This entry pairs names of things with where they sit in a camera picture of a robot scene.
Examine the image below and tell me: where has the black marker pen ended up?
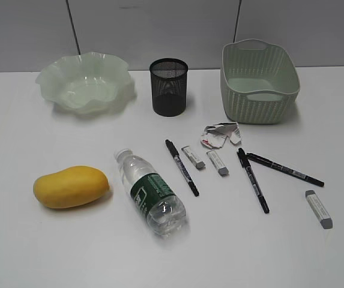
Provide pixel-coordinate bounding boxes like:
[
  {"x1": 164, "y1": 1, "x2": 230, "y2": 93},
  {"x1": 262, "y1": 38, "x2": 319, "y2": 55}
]
[
  {"x1": 246, "y1": 153, "x2": 324, "y2": 187},
  {"x1": 165, "y1": 139, "x2": 199, "y2": 197},
  {"x1": 237, "y1": 148, "x2": 270, "y2": 214}
]

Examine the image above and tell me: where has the waste paper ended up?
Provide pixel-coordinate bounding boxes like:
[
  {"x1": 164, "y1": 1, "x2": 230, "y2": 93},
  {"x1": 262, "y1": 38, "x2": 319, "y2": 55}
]
[{"x1": 201, "y1": 122, "x2": 241, "y2": 149}]

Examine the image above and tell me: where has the clear water bottle green label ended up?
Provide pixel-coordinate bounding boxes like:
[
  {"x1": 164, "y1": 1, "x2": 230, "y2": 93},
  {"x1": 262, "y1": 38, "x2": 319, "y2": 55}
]
[{"x1": 115, "y1": 149, "x2": 187, "y2": 237}]

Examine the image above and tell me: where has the yellow mango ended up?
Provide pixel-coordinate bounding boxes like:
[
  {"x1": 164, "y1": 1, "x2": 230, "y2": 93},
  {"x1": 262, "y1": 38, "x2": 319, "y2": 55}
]
[{"x1": 33, "y1": 166, "x2": 110, "y2": 209}]

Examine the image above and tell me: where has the white grey eraser left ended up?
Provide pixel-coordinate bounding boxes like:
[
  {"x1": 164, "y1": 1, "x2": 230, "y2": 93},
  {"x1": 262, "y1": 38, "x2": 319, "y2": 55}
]
[{"x1": 181, "y1": 146, "x2": 205, "y2": 170}]

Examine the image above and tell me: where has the white grey eraser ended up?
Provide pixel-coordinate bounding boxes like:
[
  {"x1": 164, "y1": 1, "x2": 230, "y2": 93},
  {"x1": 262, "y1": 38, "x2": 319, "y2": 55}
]
[
  {"x1": 181, "y1": 146, "x2": 205, "y2": 170},
  {"x1": 305, "y1": 190, "x2": 333, "y2": 230},
  {"x1": 207, "y1": 150, "x2": 229, "y2": 176}
]

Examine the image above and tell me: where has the white grey eraser middle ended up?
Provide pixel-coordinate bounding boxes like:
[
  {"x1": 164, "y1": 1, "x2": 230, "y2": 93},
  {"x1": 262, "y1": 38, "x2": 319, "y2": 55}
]
[{"x1": 207, "y1": 150, "x2": 229, "y2": 176}]

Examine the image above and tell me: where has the black mesh pen holder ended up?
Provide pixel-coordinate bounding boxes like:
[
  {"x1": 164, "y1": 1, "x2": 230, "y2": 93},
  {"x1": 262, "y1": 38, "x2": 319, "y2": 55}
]
[{"x1": 149, "y1": 58, "x2": 189, "y2": 117}]

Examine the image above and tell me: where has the wavy translucent green plate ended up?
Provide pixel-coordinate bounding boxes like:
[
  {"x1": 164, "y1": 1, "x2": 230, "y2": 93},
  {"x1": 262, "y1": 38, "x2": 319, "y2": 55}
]
[{"x1": 35, "y1": 52, "x2": 136, "y2": 115}]

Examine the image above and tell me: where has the pale green plastic basket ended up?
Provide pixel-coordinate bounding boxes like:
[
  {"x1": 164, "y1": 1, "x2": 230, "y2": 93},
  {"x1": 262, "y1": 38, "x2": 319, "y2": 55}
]
[{"x1": 220, "y1": 39, "x2": 300, "y2": 124}]

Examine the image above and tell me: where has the white grey eraser right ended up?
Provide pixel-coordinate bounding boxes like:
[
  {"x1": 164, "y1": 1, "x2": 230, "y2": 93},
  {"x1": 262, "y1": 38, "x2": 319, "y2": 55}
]
[{"x1": 305, "y1": 190, "x2": 333, "y2": 230}]

